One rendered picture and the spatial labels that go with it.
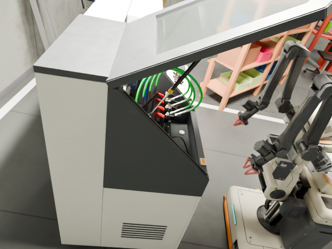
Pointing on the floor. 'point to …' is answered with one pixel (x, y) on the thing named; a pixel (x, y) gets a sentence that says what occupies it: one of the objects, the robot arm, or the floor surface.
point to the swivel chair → (323, 59)
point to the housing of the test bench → (79, 115)
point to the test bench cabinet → (145, 219)
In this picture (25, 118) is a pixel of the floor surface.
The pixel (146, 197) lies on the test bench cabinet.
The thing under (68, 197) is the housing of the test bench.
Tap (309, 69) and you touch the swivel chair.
